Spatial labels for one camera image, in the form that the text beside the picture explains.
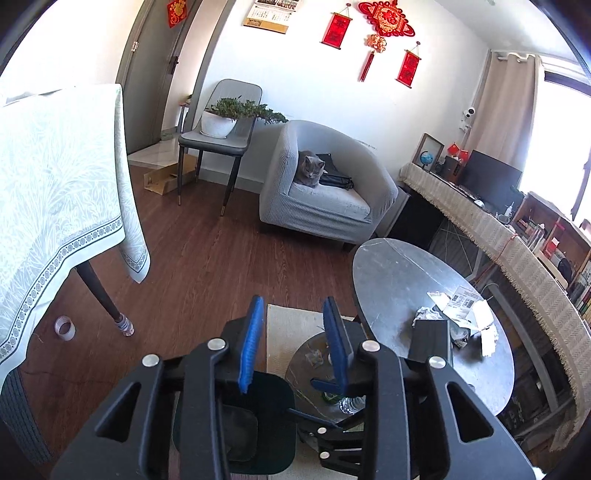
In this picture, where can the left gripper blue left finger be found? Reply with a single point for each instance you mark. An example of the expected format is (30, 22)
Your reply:
(254, 323)

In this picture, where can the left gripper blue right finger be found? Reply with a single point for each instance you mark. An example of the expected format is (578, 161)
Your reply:
(338, 341)

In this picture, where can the paper ball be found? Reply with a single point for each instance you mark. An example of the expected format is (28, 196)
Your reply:
(428, 314)

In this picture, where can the white printed packaging carton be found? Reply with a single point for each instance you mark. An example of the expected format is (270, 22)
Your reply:
(470, 316)

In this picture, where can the dark green trash bin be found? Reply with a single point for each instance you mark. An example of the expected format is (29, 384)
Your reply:
(225, 432)

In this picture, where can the small round lower table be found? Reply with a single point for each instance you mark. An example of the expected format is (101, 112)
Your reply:
(312, 361)

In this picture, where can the beige floor rug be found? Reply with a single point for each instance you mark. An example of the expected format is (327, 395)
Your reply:
(286, 330)

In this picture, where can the round dark marble table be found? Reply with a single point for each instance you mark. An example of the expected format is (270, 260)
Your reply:
(392, 279)

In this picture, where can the grey armchair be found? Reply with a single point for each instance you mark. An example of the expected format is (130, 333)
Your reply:
(347, 215)

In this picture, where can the black table leg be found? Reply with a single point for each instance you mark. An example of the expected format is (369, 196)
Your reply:
(92, 282)

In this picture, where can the black bag on armchair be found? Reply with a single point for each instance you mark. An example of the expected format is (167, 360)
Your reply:
(332, 176)

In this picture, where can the grey cat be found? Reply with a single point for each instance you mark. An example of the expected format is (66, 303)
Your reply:
(310, 168)

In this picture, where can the beige fringed cloth sideboard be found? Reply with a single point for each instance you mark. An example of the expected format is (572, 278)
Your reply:
(568, 332)

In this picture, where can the tape roll on floor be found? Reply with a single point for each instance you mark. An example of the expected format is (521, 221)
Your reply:
(64, 328)

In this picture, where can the flat cardboard box on floor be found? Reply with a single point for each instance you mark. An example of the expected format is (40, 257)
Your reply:
(164, 180)

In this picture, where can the small blue globe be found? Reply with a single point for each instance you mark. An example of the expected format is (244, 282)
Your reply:
(426, 160)

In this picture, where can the grey dining chair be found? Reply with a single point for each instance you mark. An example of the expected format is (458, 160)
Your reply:
(235, 145)

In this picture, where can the small red flags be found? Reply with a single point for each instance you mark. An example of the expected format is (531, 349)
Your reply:
(454, 151)

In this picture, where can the black monitor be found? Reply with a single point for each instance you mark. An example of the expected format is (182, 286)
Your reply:
(491, 181)

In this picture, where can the wooden bookshelf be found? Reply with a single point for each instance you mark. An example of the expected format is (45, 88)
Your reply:
(561, 246)

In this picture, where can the potted green plant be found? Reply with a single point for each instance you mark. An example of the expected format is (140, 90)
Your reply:
(231, 117)

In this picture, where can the beige curtain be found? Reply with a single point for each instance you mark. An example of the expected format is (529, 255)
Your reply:
(505, 114)

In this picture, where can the red scroll right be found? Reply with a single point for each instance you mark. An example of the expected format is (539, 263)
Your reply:
(409, 66)

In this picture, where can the red scroll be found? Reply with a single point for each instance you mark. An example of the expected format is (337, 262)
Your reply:
(409, 66)
(337, 28)

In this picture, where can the grey door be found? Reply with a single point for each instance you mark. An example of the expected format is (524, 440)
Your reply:
(146, 69)

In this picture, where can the red scroll left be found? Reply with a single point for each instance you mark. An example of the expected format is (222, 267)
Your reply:
(337, 28)

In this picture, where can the red chinese knot ornament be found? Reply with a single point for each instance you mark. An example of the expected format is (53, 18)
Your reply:
(388, 20)

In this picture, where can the red fu door decoration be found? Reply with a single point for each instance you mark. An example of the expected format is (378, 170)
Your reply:
(176, 12)

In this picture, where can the picture frame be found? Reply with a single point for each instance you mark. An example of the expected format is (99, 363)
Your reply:
(431, 144)

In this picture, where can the white security camera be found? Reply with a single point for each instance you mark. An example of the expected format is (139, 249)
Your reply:
(467, 119)

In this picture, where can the wall calendar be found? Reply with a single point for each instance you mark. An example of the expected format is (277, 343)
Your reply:
(271, 15)

